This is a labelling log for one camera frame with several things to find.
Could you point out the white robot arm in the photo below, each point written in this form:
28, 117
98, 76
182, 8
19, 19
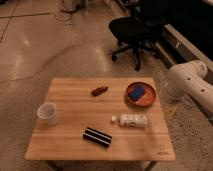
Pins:
188, 78

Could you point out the small brown red object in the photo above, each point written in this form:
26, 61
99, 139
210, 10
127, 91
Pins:
98, 91

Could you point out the orange round plate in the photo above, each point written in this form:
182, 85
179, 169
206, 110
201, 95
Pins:
147, 99

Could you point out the wooden folding table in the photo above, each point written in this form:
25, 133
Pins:
78, 109

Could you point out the clear plastic cup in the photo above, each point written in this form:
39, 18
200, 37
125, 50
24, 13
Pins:
47, 112

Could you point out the black office chair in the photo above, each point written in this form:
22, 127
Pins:
144, 24

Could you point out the black white striped box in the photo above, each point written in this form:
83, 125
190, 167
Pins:
97, 137

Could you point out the blue sponge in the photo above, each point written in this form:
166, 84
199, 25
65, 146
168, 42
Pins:
136, 93

